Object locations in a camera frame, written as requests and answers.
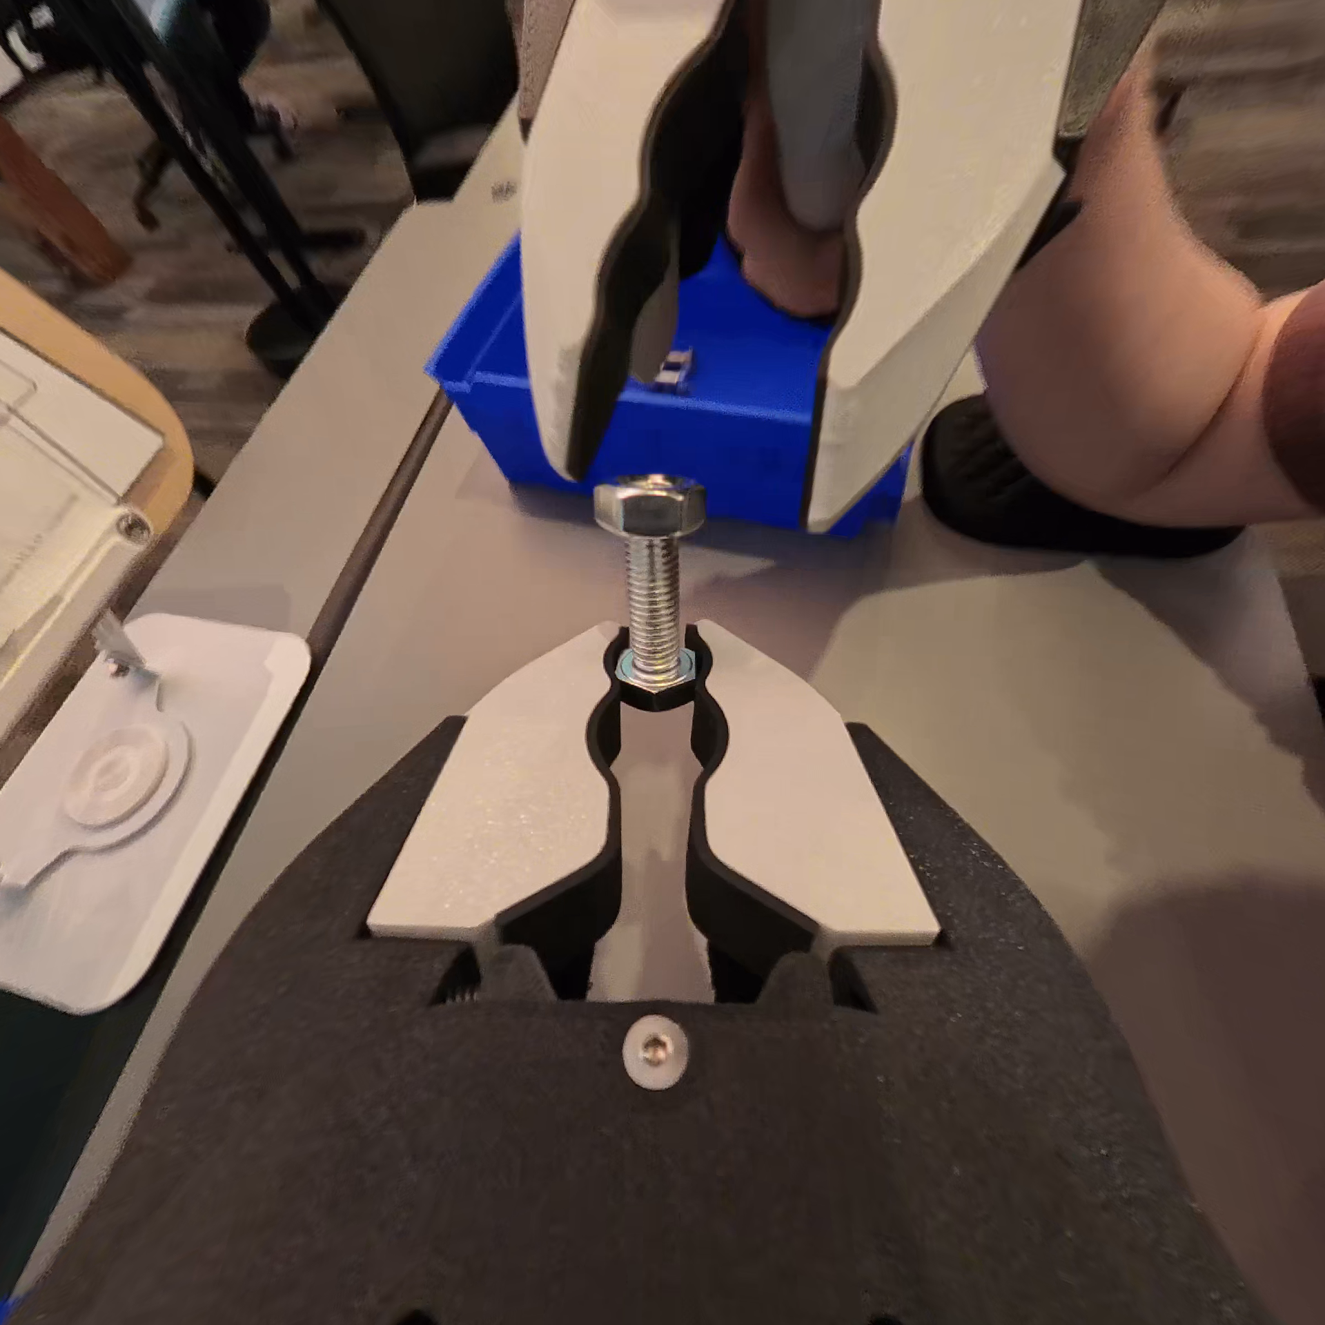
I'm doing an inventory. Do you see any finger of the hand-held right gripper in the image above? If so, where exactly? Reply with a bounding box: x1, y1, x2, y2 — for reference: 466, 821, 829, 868
802, 0, 1086, 536
517, 0, 753, 483

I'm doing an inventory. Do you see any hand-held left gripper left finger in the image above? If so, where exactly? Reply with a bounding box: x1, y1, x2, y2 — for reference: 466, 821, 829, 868
366, 621, 625, 943

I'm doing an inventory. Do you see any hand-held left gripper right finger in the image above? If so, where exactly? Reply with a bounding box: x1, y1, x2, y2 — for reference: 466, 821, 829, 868
689, 619, 944, 947

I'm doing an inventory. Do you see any silver hex nut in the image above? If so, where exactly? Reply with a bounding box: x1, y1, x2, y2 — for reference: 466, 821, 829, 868
616, 653, 699, 696

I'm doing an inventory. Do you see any blue divided parts bin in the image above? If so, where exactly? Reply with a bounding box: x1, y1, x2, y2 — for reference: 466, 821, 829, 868
427, 232, 918, 539

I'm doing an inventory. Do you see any person's right forearm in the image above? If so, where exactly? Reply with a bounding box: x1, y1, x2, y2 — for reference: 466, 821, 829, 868
978, 62, 1306, 528

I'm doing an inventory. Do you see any black office chair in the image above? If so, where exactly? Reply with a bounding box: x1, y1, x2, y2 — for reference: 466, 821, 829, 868
321, 0, 519, 202
132, 86, 304, 230

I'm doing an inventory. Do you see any black mesh armrest pad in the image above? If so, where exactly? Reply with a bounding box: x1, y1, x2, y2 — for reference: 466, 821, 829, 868
921, 392, 1248, 560

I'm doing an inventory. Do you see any screen on black floor stand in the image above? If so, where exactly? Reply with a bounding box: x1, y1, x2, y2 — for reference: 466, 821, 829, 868
63, 0, 365, 379

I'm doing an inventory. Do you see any rounded wooden board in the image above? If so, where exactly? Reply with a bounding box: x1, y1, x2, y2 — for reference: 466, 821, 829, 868
0, 270, 198, 622

